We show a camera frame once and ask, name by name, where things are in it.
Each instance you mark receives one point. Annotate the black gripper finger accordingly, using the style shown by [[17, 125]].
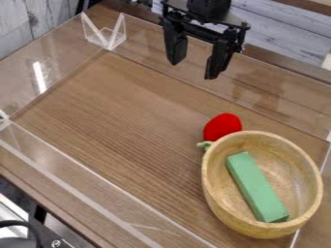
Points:
[[176, 41], [220, 58]]

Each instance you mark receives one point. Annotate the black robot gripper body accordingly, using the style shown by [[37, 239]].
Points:
[[208, 20]]

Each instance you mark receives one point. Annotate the red plush strawberry toy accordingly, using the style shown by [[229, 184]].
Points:
[[222, 125]]

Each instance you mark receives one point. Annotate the clear acrylic tray walls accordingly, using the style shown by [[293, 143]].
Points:
[[99, 129]]

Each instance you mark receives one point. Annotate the wooden bowl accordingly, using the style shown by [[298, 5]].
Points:
[[290, 171]]

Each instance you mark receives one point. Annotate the green rectangular block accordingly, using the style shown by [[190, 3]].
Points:
[[264, 200]]

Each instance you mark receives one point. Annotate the clear acrylic corner bracket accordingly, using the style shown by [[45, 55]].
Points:
[[106, 38]]

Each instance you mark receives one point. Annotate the black table leg bracket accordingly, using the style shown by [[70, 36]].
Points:
[[55, 234]]

